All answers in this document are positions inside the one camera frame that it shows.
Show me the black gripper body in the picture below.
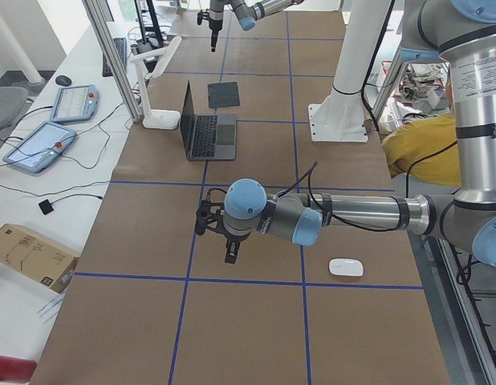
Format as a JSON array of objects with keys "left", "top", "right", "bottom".
[
  {"left": 209, "top": 10, "right": 223, "bottom": 38},
  {"left": 222, "top": 218, "right": 251, "bottom": 251}
]

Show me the black mouse pad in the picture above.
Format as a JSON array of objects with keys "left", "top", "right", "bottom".
[{"left": 207, "top": 82, "right": 240, "bottom": 108}]

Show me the grey laptop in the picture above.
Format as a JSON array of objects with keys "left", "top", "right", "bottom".
[{"left": 179, "top": 81, "right": 237, "bottom": 161}]

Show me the white computer mouse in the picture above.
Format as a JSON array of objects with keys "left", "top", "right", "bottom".
[{"left": 328, "top": 258, "right": 364, "bottom": 277}]

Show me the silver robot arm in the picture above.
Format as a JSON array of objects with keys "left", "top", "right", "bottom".
[
  {"left": 217, "top": 1, "right": 496, "bottom": 267},
  {"left": 197, "top": 0, "right": 303, "bottom": 52}
]

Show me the white desk lamp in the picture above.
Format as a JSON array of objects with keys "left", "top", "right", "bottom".
[{"left": 128, "top": 35, "right": 183, "bottom": 130}]

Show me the black computer mouse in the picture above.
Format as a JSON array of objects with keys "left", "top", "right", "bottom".
[{"left": 55, "top": 75, "right": 72, "bottom": 87}]

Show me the black keyboard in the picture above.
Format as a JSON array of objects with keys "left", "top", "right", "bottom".
[{"left": 101, "top": 37, "right": 128, "bottom": 78}]

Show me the upper blue teach pendant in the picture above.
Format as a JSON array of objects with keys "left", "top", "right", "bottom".
[{"left": 50, "top": 84, "right": 100, "bottom": 124}]

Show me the blue teach pendant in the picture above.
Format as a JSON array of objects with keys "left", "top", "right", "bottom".
[
  {"left": 2, "top": 121, "right": 77, "bottom": 173},
  {"left": 50, "top": 84, "right": 100, "bottom": 124}
]

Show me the brown cardboard box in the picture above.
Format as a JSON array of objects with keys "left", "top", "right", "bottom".
[{"left": 0, "top": 224, "right": 80, "bottom": 294}]

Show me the small black square device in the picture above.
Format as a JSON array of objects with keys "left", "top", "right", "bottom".
[{"left": 39, "top": 199, "right": 54, "bottom": 215}]

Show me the lower blue teach pendant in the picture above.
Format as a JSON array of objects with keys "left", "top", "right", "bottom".
[{"left": 2, "top": 121, "right": 77, "bottom": 173}]

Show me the person in yellow shirt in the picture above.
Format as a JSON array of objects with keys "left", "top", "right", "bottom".
[{"left": 381, "top": 75, "right": 462, "bottom": 187}]

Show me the red cylinder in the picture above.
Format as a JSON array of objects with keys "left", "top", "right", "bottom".
[{"left": 0, "top": 355, "right": 37, "bottom": 383}]

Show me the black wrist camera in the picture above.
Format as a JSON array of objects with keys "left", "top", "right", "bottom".
[
  {"left": 194, "top": 188, "right": 226, "bottom": 236},
  {"left": 197, "top": 10, "right": 209, "bottom": 26}
]

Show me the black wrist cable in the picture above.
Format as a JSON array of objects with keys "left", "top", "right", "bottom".
[{"left": 205, "top": 160, "right": 401, "bottom": 233}]

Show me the aluminium frame post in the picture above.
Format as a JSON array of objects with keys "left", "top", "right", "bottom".
[{"left": 82, "top": 0, "right": 140, "bottom": 123}]

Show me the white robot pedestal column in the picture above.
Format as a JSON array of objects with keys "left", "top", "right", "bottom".
[{"left": 308, "top": 0, "right": 394, "bottom": 143}]

